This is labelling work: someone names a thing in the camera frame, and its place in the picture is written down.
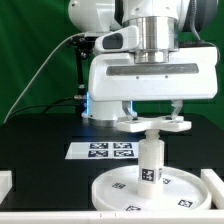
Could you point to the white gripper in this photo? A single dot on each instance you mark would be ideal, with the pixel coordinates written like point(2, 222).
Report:
point(189, 74)

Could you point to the white cross-shaped table base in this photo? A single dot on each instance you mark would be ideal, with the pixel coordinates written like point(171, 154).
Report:
point(159, 123)

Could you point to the white round table top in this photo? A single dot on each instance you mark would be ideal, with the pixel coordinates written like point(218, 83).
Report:
point(117, 190)

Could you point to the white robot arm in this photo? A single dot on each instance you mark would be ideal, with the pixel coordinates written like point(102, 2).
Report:
point(137, 55)

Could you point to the white marker tag plate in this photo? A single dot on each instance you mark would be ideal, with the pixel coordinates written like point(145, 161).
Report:
point(102, 150)

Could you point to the white right border block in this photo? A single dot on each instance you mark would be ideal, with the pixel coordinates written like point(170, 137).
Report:
point(215, 185)

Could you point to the white border block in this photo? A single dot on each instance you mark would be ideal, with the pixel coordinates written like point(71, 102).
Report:
point(5, 184)
point(215, 185)

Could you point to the white left border block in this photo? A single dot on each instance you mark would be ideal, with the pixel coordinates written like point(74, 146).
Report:
point(5, 184)

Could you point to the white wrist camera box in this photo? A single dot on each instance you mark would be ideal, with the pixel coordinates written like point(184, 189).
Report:
point(123, 40)

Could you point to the black camera stand pole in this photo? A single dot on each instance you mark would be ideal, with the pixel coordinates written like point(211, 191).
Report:
point(80, 80)

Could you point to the black camera on stand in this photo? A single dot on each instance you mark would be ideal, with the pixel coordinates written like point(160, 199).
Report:
point(81, 41)

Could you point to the white front border rail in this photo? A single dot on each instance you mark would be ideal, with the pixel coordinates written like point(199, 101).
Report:
point(95, 217)

